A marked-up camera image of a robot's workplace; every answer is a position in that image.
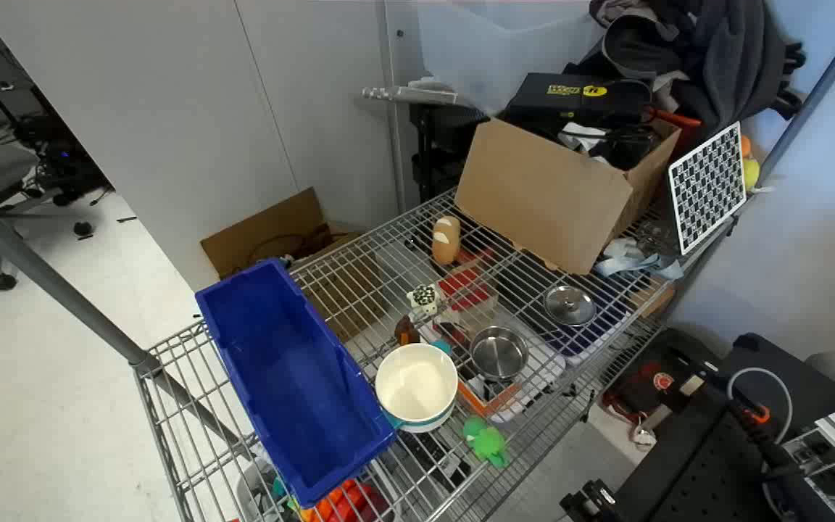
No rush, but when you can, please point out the cream colored bowl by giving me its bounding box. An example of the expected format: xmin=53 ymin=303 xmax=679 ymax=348
xmin=373 ymin=338 xmax=461 ymax=434

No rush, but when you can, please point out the bread loaf toy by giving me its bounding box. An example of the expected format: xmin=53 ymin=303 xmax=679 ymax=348
xmin=430 ymin=211 xmax=464 ymax=269

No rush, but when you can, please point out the small glass jar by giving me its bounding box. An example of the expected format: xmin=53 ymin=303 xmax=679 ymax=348
xmin=406 ymin=280 xmax=446 ymax=321

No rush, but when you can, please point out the red flat item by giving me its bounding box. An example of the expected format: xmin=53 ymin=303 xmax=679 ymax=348
xmin=435 ymin=264 xmax=492 ymax=313

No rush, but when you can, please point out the small steel pot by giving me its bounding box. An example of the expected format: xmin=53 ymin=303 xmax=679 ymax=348
xmin=466 ymin=324 xmax=531 ymax=385

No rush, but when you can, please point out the open cardboard box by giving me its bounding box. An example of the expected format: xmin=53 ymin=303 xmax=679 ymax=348
xmin=451 ymin=115 xmax=685 ymax=277

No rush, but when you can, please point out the cardboard box on floor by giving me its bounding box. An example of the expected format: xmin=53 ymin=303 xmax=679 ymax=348
xmin=198 ymin=184 xmax=361 ymax=280

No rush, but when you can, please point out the steel pot lid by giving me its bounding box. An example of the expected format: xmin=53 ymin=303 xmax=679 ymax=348
xmin=538 ymin=280 xmax=596 ymax=327

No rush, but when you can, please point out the blue plastic bin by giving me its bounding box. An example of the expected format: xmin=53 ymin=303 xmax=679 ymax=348
xmin=193 ymin=257 xmax=399 ymax=511

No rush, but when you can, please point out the green plastic toy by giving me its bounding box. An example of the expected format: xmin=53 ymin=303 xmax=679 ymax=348
xmin=459 ymin=414 xmax=512 ymax=469

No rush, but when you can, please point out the pale blue crumpled cloth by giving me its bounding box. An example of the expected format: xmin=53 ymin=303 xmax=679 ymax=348
xmin=595 ymin=235 xmax=688 ymax=284

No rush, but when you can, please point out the black bag yellow logo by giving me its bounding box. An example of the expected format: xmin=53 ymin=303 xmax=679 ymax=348
xmin=499 ymin=70 xmax=653 ymax=124

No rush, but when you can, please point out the clear plastic storage bin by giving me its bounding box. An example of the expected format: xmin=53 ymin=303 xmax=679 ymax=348
xmin=414 ymin=0 xmax=606 ymax=113

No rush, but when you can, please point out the orange toy pile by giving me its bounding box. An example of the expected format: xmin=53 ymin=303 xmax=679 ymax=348
xmin=298 ymin=474 xmax=392 ymax=522

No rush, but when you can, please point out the white perforated panel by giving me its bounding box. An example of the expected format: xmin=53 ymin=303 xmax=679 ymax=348
xmin=663 ymin=119 xmax=749 ymax=257

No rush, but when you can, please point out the black table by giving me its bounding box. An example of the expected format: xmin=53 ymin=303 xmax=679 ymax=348
xmin=560 ymin=329 xmax=835 ymax=522

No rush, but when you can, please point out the orange black clamp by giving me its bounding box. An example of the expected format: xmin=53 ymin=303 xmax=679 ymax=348
xmin=725 ymin=385 xmax=777 ymax=434

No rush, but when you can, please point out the grey tripod pole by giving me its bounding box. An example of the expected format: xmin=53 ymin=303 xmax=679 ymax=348
xmin=0 ymin=176 xmax=256 ymax=458

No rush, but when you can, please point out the dark clothing pile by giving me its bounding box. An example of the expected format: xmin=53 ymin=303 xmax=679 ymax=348
xmin=589 ymin=0 xmax=806 ymax=134

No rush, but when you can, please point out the black office chair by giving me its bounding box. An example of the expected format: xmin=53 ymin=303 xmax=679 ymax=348
xmin=0 ymin=80 xmax=116 ymax=292

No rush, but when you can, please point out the wire rack cart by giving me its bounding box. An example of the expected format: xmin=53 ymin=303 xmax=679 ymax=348
xmin=134 ymin=184 xmax=691 ymax=522

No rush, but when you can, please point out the white cable loop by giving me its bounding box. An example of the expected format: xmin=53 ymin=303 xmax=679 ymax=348
xmin=721 ymin=363 xmax=795 ymax=447

